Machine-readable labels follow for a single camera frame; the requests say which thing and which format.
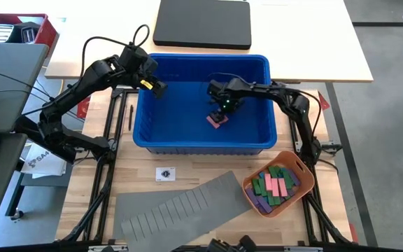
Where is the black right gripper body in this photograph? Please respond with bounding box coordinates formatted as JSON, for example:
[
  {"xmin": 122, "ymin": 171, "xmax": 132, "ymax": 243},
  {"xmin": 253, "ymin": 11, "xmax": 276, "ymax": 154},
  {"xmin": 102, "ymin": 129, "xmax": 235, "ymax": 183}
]
[{"xmin": 206, "ymin": 78, "xmax": 246, "ymax": 115}]

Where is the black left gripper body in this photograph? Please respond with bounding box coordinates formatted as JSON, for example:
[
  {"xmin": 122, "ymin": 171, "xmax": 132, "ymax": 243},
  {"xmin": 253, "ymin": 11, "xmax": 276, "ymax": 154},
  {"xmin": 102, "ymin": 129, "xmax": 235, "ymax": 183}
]
[{"xmin": 118, "ymin": 44, "xmax": 160, "ymax": 89}]

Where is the large blue plastic bin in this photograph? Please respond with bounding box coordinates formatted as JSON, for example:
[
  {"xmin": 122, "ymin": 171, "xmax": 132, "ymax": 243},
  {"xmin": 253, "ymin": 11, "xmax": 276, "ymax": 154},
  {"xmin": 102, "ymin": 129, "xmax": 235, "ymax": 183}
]
[{"xmin": 132, "ymin": 52, "xmax": 278, "ymax": 156}]

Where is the long grey slotted divider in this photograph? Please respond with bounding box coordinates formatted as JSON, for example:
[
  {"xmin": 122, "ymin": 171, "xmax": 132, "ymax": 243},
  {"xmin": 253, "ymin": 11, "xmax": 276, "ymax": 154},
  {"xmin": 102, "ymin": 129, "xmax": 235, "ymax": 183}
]
[{"xmin": 120, "ymin": 170, "xmax": 254, "ymax": 252}]

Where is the orange plastic basket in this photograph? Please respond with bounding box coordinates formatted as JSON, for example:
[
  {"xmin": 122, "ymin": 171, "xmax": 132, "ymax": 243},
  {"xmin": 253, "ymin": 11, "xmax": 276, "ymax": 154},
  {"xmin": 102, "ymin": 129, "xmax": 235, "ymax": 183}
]
[{"xmin": 241, "ymin": 150, "xmax": 316, "ymax": 219}]

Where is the short grey slotted divider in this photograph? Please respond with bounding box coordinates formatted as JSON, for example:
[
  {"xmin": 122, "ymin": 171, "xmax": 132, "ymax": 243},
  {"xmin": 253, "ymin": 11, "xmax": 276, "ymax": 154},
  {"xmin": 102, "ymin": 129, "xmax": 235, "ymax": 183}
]
[{"xmin": 113, "ymin": 189, "xmax": 190, "ymax": 241}]

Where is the white card with black logo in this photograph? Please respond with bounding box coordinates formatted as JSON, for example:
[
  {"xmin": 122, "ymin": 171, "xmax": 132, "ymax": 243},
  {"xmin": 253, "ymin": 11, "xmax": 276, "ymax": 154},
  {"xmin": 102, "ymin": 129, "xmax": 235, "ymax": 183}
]
[{"xmin": 155, "ymin": 166, "xmax": 177, "ymax": 183}]

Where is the black rectangular pad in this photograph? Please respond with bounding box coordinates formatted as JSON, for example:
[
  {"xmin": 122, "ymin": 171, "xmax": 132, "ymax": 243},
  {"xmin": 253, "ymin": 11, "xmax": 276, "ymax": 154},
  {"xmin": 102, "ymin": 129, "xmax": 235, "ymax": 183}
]
[{"xmin": 152, "ymin": 0, "xmax": 253, "ymax": 51}]

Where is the light wooden table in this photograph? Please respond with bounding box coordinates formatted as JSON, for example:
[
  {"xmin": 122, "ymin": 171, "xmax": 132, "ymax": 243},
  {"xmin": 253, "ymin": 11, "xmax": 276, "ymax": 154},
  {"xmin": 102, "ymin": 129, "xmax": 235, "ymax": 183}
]
[{"xmin": 43, "ymin": 0, "xmax": 375, "ymax": 84}]

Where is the red plastic crate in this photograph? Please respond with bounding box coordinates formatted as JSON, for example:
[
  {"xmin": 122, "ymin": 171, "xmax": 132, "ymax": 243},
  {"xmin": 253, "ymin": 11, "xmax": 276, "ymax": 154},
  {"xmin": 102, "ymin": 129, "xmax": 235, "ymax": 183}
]
[{"xmin": 0, "ymin": 13, "xmax": 59, "ymax": 48}]

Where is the black toaster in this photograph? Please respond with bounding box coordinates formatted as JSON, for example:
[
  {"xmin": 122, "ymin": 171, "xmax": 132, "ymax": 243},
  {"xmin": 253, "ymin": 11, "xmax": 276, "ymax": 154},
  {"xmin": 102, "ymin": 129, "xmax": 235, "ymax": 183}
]
[{"xmin": 12, "ymin": 21, "xmax": 42, "ymax": 45}]

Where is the black support beam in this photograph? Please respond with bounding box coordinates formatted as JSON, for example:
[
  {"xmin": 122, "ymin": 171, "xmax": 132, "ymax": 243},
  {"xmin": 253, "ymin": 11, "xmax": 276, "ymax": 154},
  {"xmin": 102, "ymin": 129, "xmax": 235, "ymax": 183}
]
[{"xmin": 12, "ymin": 113, "xmax": 78, "ymax": 164}]

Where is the white printed paper sheet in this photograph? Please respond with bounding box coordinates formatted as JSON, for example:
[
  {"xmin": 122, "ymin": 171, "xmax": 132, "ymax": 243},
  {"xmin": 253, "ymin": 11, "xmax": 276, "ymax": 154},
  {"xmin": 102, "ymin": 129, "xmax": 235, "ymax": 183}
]
[{"xmin": 20, "ymin": 139, "xmax": 76, "ymax": 180}]

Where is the silver ribbed metal appliance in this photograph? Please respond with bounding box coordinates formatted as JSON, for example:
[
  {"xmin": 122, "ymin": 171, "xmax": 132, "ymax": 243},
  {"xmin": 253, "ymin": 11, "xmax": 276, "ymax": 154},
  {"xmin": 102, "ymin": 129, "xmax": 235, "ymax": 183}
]
[{"xmin": 0, "ymin": 23, "xmax": 15, "ymax": 44}]

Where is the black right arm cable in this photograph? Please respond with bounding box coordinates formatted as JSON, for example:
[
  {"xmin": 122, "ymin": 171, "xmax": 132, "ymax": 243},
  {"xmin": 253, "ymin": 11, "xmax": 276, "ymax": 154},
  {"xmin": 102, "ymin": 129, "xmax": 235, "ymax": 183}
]
[{"xmin": 207, "ymin": 71, "xmax": 324, "ymax": 141}]

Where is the silver aluminium bracket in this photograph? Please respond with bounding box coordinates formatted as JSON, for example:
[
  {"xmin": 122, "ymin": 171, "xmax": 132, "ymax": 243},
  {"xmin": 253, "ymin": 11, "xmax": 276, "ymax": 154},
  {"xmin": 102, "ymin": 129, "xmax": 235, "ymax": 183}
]
[
  {"xmin": 88, "ymin": 244, "xmax": 129, "ymax": 252},
  {"xmin": 283, "ymin": 246, "xmax": 323, "ymax": 252}
]

